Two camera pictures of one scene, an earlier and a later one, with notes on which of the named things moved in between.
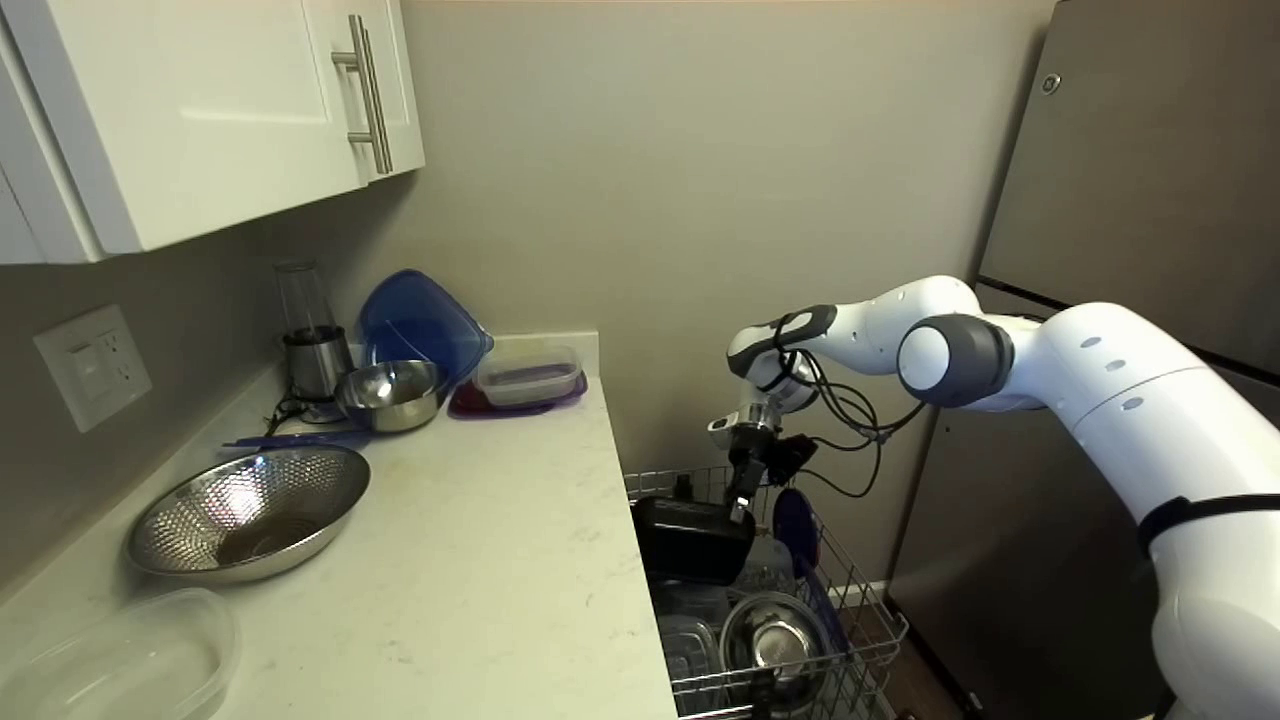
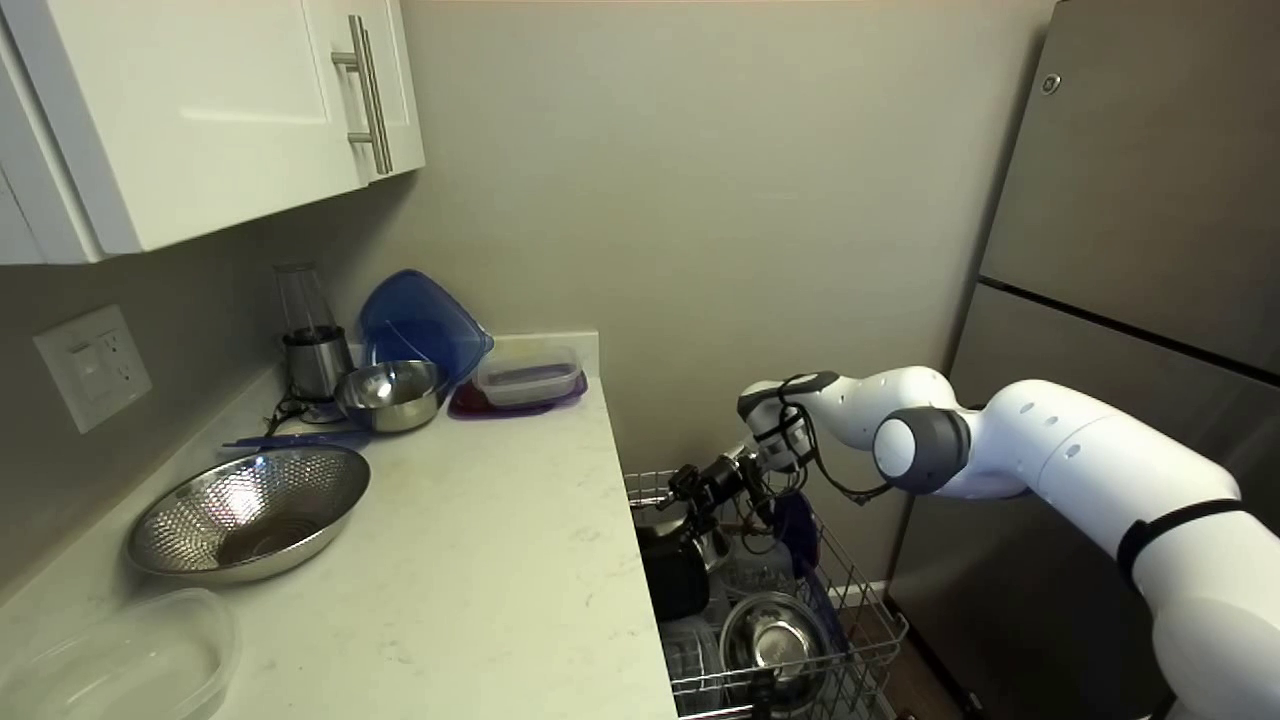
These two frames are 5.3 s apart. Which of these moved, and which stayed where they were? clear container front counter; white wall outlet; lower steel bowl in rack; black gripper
Moved: black gripper
Stayed: lower steel bowl in rack; white wall outlet; clear container front counter
